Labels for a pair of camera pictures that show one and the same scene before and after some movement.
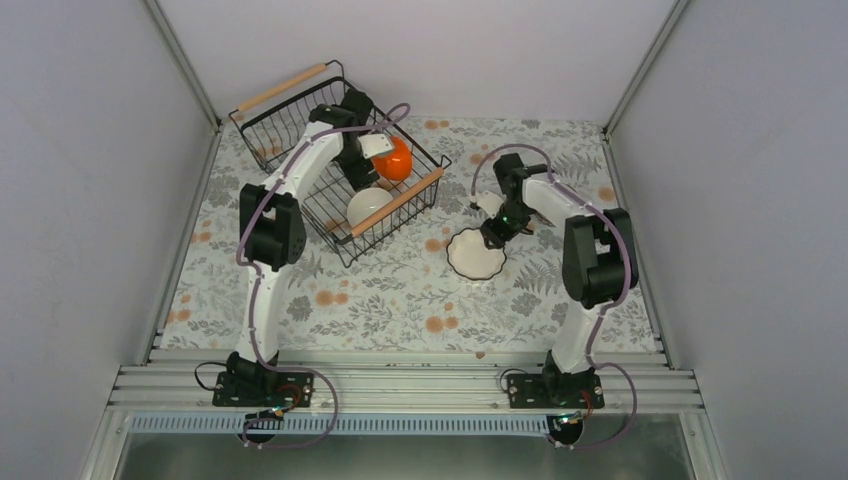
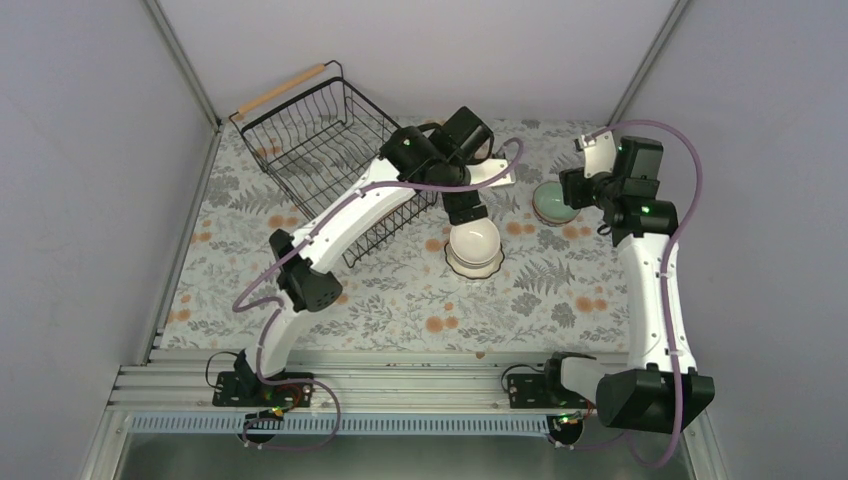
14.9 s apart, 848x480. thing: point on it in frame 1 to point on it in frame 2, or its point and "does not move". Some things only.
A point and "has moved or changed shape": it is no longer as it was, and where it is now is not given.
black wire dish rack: (382, 182) does not move
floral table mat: (393, 289) does not move
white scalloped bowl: (470, 257) does not move
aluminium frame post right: (678, 8) does not move
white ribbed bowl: (364, 203) has moved or changed shape
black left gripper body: (348, 164) to (452, 204)
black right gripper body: (515, 220) to (571, 187)
